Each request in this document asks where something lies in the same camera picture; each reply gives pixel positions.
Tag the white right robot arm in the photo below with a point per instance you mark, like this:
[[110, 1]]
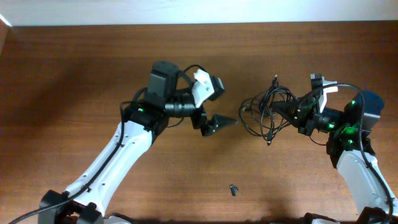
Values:
[[348, 146]]

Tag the small black clip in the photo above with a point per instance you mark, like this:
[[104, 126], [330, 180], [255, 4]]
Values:
[[233, 190]]

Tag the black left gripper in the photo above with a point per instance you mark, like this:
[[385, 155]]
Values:
[[202, 121]]

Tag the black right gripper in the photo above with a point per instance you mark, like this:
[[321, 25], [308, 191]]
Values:
[[304, 116]]

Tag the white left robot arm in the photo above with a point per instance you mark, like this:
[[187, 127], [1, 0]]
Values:
[[169, 94]]

